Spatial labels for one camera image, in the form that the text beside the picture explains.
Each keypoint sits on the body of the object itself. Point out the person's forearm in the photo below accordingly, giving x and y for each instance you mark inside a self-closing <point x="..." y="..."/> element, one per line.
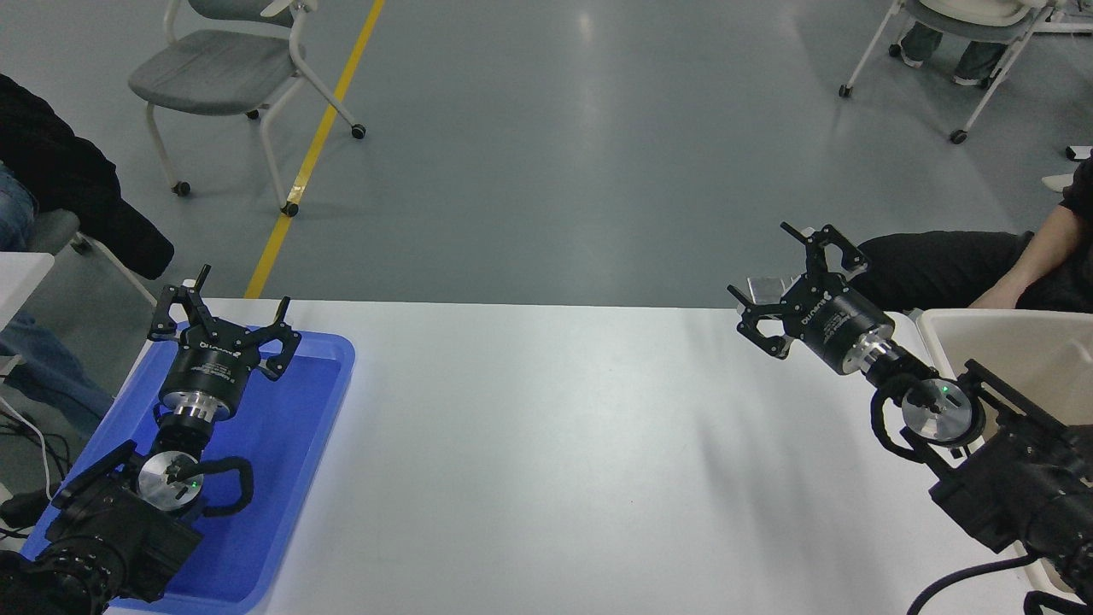
<point x="1042" y="248"/>

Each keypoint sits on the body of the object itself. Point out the blue plastic tray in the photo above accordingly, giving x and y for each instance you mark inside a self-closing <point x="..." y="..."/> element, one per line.
<point x="273" y="461"/>

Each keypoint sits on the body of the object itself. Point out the large pale bin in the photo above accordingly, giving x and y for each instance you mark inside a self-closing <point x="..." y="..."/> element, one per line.
<point x="1025" y="342"/>

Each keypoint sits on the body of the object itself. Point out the small white table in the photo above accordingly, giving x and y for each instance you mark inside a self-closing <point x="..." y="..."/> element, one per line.
<point x="21" y="282"/>

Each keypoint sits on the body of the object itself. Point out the grey chair with white frame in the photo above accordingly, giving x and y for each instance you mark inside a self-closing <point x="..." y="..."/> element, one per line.
<point x="973" y="21"/>
<point x="213" y="73"/>

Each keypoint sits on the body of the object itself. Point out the person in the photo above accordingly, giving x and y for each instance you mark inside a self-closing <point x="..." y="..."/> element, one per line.
<point x="60" y="171"/>
<point x="973" y="60"/>
<point x="939" y="265"/>

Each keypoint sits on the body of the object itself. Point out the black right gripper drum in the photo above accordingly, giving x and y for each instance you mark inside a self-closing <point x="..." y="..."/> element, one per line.
<point x="832" y="329"/>

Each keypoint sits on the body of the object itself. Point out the silver floor plate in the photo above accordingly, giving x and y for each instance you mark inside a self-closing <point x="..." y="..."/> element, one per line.
<point x="767" y="286"/>

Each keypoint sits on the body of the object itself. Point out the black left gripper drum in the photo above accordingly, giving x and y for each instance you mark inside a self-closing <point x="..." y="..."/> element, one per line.
<point x="209" y="367"/>

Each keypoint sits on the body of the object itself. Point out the person's hand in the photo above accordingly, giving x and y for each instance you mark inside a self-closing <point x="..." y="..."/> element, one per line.
<point x="997" y="299"/>

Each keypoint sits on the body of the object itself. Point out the grey office chair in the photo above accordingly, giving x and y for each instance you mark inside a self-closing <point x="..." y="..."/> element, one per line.
<point x="55" y="229"/>

